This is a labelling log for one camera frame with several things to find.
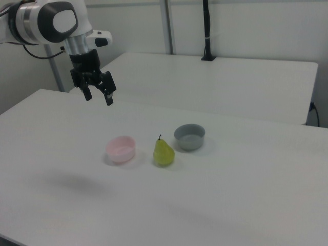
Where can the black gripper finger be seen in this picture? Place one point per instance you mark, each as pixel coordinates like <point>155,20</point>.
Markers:
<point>109,87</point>
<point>87,94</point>

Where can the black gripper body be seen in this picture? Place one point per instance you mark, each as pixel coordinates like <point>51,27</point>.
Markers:
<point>83,61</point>

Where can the green pear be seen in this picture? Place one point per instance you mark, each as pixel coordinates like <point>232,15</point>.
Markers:
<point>163,153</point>

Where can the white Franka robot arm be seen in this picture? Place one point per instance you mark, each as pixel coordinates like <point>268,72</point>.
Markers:
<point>30,23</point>

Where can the pink plastic bowl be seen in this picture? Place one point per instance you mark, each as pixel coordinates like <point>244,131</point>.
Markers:
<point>120,151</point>

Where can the grey plastic bowl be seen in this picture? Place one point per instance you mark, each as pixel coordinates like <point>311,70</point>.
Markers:
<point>189,139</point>

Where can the white rectangular table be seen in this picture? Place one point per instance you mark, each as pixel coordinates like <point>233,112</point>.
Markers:
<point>217,82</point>

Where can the black pole with base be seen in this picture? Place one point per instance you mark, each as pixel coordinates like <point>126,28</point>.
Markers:
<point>207,33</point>

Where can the grey metal frame post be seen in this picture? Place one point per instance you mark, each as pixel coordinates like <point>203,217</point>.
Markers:
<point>169,28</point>
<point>55,71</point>

